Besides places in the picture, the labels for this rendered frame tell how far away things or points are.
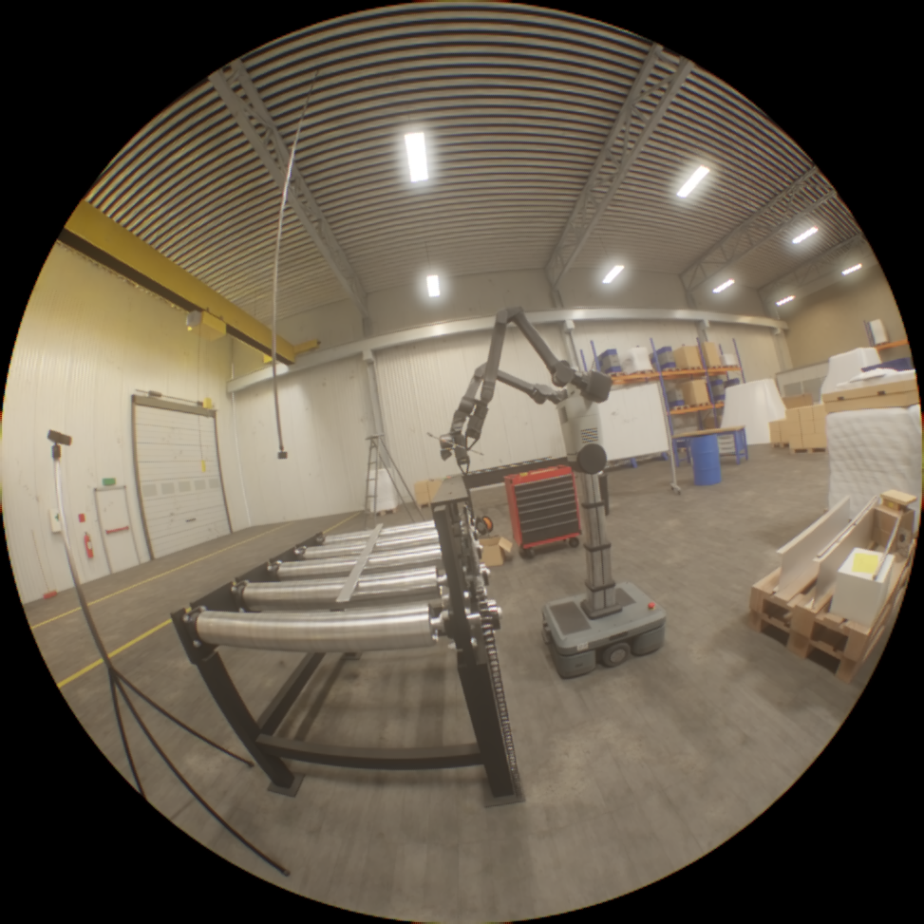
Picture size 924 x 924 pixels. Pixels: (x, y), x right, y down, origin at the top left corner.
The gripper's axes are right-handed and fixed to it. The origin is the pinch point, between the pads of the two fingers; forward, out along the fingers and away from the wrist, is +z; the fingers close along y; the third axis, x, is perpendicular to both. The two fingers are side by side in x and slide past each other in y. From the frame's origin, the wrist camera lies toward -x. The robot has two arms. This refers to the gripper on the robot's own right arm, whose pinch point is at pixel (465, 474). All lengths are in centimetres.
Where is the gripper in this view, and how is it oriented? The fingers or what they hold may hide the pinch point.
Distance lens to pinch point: 160.2
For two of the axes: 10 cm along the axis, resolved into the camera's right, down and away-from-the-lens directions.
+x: 9.8, -1.8, 0.2
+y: 0.2, 0.1, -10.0
